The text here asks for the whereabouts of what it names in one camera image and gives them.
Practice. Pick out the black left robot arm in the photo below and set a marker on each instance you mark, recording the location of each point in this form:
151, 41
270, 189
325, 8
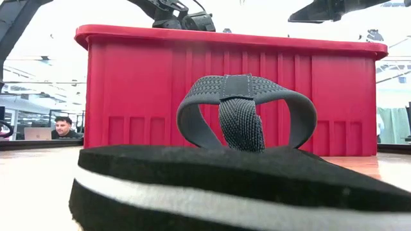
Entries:
16, 22

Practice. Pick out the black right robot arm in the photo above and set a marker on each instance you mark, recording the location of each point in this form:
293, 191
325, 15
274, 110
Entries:
321, 13

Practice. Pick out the red plastic bin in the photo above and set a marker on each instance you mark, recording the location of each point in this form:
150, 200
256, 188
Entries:
144, 90

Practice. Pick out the small dark background object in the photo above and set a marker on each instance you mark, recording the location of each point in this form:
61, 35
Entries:
374, 34
227, 30

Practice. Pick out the black flip-flop sandal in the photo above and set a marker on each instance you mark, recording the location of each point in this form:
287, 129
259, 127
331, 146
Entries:
224, 179

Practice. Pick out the person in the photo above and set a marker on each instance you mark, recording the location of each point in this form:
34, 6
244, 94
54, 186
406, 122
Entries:
62, 126

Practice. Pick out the tan laptop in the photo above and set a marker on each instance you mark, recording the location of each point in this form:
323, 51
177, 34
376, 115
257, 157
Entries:
37, 134

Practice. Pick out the green hanging cloth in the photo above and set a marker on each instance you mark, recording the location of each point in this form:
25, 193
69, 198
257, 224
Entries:
393, 126

